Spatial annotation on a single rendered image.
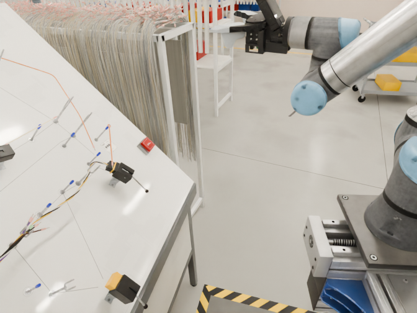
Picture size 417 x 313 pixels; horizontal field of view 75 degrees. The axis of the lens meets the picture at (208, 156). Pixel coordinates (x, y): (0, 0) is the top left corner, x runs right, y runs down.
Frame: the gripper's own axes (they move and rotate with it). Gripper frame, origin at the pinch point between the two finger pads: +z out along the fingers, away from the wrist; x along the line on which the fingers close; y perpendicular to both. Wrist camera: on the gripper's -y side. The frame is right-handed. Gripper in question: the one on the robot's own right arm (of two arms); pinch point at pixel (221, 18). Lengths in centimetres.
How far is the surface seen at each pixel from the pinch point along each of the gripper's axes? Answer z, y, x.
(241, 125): 83, 185, 187
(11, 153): 36, 19, -54
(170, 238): 9, 68, -35
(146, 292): 4, 66, -56
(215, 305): 4, 156, -25
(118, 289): 2, 49, -62
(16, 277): 21, 38, -73
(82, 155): 39, 35, -36
